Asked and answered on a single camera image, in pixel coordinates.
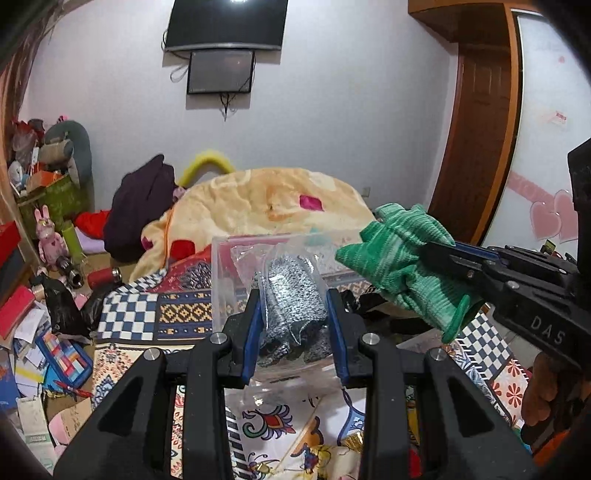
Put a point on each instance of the person's right forearm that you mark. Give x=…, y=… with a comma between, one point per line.
x=551, y=397

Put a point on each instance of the pink bunny plush toy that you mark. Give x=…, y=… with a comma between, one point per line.
x=48, y=237

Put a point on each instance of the black wall television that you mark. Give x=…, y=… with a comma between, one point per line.
x=226, y=23

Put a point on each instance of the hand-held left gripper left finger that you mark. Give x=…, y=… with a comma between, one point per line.
x=253, y=332

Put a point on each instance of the brown wooden wardrobe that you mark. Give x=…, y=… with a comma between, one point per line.
x=475, y=115

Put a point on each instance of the green cylindrical tube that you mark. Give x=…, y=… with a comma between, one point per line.
x=73, y=240

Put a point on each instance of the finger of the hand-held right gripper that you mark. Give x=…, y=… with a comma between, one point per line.
x=471, y=250
x=443, y=258

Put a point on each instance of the red cloth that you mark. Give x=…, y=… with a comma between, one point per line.
x=92, y=224

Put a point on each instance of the black plastic bag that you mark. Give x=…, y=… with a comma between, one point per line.
x=64, y=309

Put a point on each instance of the cream fleece blanket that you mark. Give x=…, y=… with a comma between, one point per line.
x=258, y=198

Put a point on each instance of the pile of scattered papers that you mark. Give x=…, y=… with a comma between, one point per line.
x=23, y=369

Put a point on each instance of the patterned colourful bed sheet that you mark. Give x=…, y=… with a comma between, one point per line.
x=138, y=314

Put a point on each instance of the grey plush toy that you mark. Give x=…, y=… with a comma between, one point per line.
x=69, y=145

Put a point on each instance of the white door with heart stickers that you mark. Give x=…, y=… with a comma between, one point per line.
x=535, y=138

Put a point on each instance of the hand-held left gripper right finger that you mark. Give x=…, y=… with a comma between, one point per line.
x=336, y=332

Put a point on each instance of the red cylindrical bottle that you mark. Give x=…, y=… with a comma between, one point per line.
x=104, y=277

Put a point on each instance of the small black wall monitor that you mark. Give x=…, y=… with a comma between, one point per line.
x=220, y=71

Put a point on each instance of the red pen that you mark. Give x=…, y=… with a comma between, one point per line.
x=71, y=390

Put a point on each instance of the dark purple garment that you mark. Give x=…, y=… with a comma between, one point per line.
x=141, y=207

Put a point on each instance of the green patterned box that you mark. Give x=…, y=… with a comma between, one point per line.
x=55, y=196

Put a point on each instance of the bagged grey speckled gloves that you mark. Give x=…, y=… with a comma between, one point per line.
x=288, y=300

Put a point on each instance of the metal flashlight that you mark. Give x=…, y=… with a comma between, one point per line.
x=69, y=272

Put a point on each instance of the colourful checked pencil case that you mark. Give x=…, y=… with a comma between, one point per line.
x=62, y=357

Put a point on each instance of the green knitted gloves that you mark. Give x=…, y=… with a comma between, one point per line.
x=406, y=263

